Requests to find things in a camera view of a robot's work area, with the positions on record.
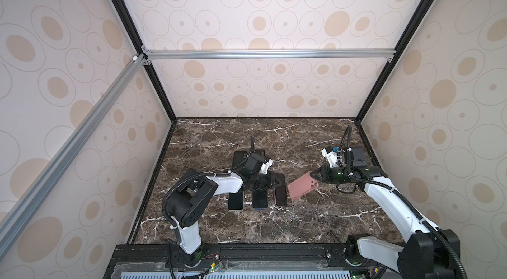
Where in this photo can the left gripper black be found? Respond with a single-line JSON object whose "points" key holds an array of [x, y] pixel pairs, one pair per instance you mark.
{"points": [[270, 180]]}

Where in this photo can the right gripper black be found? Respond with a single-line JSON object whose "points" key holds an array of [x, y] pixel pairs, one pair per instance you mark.
{"points": [[325, 176]]}

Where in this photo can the bare black phone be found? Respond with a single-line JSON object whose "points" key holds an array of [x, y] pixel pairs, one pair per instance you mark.
{"points": [[280, 190], [260, 199], [236, 200]]}

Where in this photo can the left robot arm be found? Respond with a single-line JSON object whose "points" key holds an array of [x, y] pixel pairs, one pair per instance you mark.
{"points": [[184, 204]]}

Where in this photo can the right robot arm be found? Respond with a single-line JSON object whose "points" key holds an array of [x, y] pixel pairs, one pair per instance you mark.
{"points": [[396, 207]]}

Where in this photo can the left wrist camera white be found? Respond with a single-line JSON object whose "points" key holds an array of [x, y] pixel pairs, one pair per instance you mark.
{"points": [[265, 167]]}

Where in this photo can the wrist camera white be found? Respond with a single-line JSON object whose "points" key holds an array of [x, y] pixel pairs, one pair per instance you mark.
{"points": [[265, 167], [333, 156]]}

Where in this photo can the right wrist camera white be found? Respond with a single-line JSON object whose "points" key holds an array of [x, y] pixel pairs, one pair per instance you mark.
{"points": [[333, 156]]}

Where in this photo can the horizontal aluminium rail back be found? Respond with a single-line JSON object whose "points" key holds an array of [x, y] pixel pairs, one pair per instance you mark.
{"points": [[263, 54]]}

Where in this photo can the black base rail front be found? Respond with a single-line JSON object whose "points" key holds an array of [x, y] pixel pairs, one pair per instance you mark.
{"points": [[241, 260]]}

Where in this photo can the black frame post right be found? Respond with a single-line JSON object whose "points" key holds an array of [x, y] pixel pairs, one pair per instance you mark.
{"points": [[414, 23]]}

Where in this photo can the black frame post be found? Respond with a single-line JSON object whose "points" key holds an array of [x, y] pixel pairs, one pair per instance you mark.
{"points": [[414, 23], [127, 21]]}

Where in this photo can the aluminium rail left wall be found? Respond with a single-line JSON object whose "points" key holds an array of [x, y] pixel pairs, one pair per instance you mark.
{"points": [[38, 192]]}

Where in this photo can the black frame post left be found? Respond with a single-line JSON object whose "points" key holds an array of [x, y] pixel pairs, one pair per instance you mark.
{"points": [[127, 21]]}

